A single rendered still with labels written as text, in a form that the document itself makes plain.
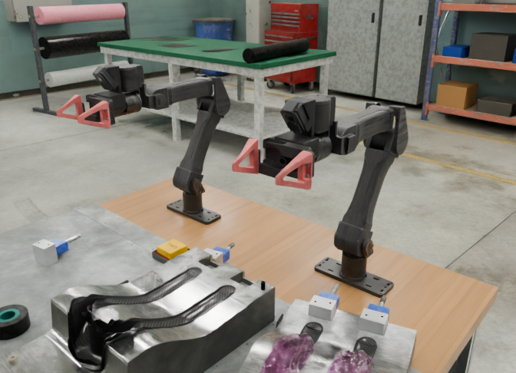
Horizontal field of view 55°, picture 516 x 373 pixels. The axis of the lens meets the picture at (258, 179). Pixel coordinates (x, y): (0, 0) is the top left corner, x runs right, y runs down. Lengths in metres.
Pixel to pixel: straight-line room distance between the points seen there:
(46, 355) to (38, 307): 0.26
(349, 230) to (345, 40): 5.86
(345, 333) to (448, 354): 0.22
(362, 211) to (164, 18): 7.80
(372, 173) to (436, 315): 0.36
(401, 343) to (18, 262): 1.01
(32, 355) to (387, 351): 0.66
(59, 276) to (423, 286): 0.93
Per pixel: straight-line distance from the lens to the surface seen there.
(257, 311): 1.08
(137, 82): 1.37
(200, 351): 0.99
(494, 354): 2.50
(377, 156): 1.22
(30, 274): 1.43
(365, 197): 1.21
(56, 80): 6.64
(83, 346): 1.02
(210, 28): 8.51
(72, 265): 1.43
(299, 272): 1.32
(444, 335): 1.18
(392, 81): 6.61
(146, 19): 8.61
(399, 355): 1.01
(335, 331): 1.04
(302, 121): 0.89
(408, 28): 6.46
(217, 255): 1.28
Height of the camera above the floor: 1.50
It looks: 22 degrees down
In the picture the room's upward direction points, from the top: straight up
